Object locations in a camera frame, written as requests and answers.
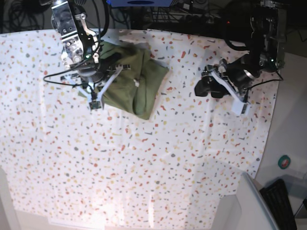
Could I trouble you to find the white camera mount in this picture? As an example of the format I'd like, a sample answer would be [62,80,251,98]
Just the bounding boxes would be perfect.
[60,64,130,110]
[203,65,250,115]

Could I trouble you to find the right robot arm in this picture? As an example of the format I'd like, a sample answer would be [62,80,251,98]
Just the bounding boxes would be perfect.
[40,0,110,87]

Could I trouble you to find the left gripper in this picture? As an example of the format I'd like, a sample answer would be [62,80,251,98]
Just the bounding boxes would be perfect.
[194,58,260,98]

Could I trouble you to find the green tape roll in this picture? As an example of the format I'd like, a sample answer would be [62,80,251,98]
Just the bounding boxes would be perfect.
[278,155,291,170]

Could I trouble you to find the green t-shirt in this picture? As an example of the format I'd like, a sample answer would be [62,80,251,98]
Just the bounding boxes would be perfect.
[100,42,169,120]

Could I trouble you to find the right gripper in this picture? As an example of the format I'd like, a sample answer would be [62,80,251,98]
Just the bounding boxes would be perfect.
[76,62,113,86]

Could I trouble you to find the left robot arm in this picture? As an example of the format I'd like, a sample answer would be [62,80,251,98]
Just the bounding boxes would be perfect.
[194,0,287,102]

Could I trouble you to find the black keyboard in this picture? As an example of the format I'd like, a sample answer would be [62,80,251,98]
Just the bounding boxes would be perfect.
[260,179,297,230]

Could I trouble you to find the terrazzo patterned tablecloth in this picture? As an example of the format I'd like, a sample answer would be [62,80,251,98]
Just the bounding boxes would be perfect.
[0,29,278,230]

